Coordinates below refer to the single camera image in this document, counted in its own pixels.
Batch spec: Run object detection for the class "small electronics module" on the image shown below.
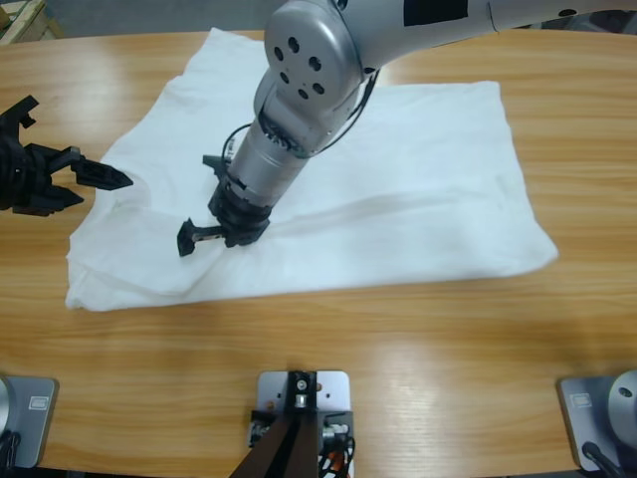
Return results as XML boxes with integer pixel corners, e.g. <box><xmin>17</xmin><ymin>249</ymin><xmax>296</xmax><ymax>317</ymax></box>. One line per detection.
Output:
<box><xmin>320</xmin><ymin>411</ymin><xmax>355</xmax><ymax>444</ymax></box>
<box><xmin>248</xmin><ymin>408</ymin><xmax>274</xmax><ymax>447</ymax></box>

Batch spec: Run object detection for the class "dark camera post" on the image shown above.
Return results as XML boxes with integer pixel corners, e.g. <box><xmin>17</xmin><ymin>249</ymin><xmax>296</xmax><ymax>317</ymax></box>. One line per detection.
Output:
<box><xmin>231</xmin><ymin>369</ymin><xmax>319</xmax><ymax>478</ymax></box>

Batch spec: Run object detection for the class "white mount plate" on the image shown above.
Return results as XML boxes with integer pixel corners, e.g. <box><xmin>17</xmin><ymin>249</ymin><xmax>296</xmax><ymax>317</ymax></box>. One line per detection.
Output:
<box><xmin>256</xmin><ymin>369</ymin><xmax>355</xmax><ymax>478</ymax></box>

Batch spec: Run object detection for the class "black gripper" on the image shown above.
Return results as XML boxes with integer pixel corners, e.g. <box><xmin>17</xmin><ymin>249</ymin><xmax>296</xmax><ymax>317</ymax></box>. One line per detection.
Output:
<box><xmin>176</xmin><ymin>171</ymin><xmax>274</xmax><ymax>259</ymax></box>
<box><xmin>0</xmin><ymin>141</ymin><xmax>134</xmax><ymax>218</ymax></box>

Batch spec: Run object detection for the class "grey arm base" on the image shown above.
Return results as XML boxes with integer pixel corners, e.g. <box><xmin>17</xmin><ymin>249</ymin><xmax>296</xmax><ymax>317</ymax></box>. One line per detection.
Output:
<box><xmin>555</xmin><ymin>368</ymin><xmax>637</xmax><ymax>472</ymax></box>
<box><xmin>0</xmin><ymin>375</ymin><xmax>60</xmax><ymax>469</ymax></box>

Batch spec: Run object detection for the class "white t-shirt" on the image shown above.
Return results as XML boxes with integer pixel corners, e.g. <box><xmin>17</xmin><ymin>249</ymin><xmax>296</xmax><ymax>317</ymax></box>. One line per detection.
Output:
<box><xmin>64</xmin><ymin>27</ymin><xmax>559</xmax><ymax>314</ymax></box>

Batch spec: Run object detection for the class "wooden crate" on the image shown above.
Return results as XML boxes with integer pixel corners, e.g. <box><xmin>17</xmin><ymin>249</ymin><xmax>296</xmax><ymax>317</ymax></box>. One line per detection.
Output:
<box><xmin>0</xmin><ymin>0</ymin><xmax>66</xmax><ymax>47</ymax></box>

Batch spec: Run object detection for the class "orange and black cable bundle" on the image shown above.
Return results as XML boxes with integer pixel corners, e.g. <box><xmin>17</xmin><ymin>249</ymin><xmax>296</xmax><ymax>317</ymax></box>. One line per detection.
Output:
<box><xmin>318</xmin><ymin>436</ymin><xmax>357</xmax><ymax>478</ymax></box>

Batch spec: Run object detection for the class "black base cable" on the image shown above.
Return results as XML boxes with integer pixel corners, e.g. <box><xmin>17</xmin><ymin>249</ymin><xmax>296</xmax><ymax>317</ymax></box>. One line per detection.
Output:
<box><xmin>0</xmin><ymin>430</ymin><xmax>22</xmax><ymax>469</ymax></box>
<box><xmin>581</xmin><ymin>440</ymin><xmax>623</xmax><ymax>474</ymax></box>

